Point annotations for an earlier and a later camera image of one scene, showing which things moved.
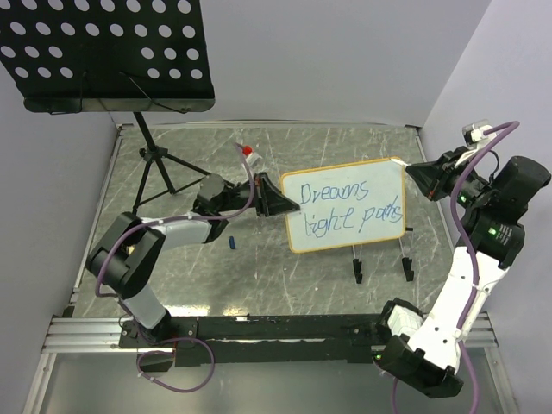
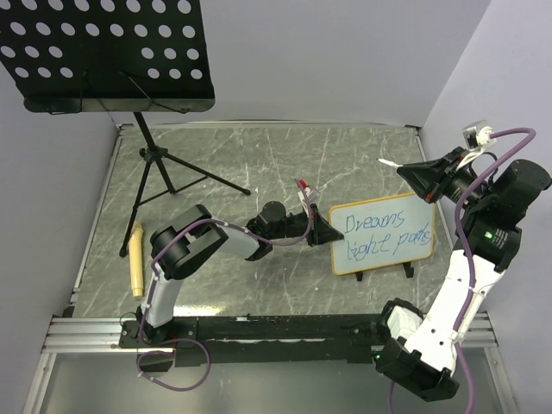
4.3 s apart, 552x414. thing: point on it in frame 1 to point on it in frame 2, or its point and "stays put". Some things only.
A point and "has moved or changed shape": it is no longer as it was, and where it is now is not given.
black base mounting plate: x=255 y=339 stays put
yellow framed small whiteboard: x=345 y=203 to x=382 y=234
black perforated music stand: x=122 y=56 stays put
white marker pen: x=399 y=161 has moved or changed shape
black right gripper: x=433 y=177 stays put
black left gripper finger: x=269 y=199 to x=322 y=231
